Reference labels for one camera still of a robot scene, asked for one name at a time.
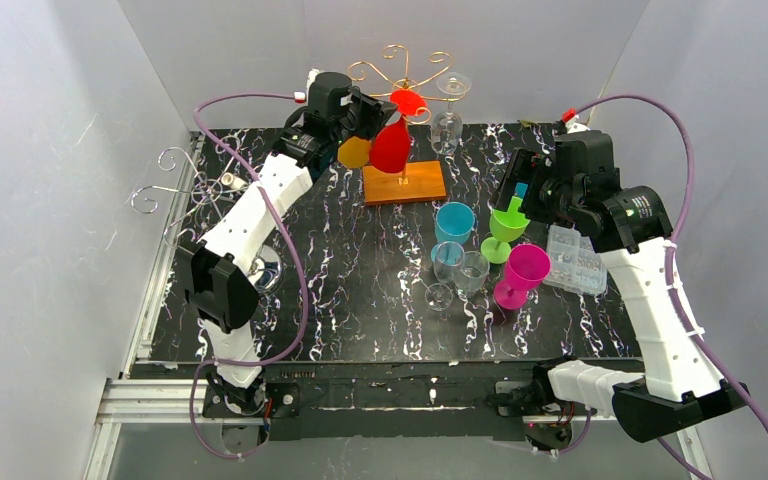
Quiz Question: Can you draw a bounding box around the clear wine glass on gold rack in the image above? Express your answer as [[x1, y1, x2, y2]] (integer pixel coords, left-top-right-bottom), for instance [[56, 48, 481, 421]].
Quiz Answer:
[[430, 72, 472, 156]]

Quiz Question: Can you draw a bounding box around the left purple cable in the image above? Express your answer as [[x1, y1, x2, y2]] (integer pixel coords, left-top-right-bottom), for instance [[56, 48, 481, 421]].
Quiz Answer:
[[188, 92, 310, 462]]

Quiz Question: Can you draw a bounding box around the clear ribbed wine glass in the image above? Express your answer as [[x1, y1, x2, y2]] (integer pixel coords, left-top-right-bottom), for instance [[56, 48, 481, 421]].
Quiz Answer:
[[454, 251, 490, 298]]

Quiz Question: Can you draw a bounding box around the red wine glass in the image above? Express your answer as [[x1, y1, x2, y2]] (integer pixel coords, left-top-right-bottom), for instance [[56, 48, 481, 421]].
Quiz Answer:
[[369, 89, 427, 174]]

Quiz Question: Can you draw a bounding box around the purple cable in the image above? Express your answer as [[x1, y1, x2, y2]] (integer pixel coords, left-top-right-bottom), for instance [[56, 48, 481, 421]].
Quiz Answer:
[[188, 92, 310, 462], [562, 93, 768, 480]]

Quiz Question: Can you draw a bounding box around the orange yellow wine glass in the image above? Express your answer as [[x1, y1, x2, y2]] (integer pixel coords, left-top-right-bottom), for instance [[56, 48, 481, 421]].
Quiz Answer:
[[337, 136, 372, 169]]

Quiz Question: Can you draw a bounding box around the teal wine glass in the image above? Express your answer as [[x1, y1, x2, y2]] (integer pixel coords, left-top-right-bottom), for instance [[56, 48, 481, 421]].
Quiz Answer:
[[431, 202, 476, 259]]

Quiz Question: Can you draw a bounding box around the clear plastic screw box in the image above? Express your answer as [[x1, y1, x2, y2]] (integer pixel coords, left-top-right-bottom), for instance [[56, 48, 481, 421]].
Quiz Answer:
[[544, 225, 607, 296]]

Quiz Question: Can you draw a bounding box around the gold wire glass rack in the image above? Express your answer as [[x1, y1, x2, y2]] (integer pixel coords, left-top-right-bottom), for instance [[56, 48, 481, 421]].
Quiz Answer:
[[347, 44, 454, 206]]

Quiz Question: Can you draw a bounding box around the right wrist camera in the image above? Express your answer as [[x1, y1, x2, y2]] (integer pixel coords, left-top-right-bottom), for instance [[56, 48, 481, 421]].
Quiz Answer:
[[552, 108, 590, 137]]

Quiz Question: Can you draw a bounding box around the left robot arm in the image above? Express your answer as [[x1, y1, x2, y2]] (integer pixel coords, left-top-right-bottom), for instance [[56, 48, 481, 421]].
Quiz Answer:
[[176, 70, 398, 414]]

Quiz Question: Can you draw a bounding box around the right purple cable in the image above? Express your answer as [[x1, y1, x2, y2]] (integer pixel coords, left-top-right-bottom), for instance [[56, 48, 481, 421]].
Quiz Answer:
[[562, 93, 768, 480]]

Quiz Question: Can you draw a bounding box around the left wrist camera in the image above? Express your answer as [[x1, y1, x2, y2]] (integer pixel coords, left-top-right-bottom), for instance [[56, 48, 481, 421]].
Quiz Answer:
[[294, 69, 321, 104]]

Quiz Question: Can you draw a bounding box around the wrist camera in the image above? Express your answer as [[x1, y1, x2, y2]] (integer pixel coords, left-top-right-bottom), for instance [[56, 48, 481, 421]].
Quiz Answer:
[[552, 108, 590, 137], [294, 69, 321, 104]]

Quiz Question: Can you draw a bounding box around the silver wire glass rack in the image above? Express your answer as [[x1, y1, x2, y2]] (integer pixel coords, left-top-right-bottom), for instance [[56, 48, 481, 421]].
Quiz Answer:
[[130, 135, 286, 296]]

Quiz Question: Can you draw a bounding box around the green wine glass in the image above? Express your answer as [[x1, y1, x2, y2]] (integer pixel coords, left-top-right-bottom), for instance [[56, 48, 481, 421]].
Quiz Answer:
[[480, 198, 530, 264]]

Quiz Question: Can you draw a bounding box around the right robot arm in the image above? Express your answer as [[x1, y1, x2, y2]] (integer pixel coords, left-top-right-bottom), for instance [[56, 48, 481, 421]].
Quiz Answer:
[[490, 130, 748, 442]]

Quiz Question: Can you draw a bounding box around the blue wine glass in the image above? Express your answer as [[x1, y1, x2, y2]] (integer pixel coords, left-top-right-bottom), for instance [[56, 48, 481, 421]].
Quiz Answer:
[[515, 183, 529, 199]]

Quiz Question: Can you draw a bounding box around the pink wine glass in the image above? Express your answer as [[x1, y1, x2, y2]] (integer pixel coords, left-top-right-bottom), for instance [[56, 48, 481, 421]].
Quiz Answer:
[[493, 244, 551, 310]]

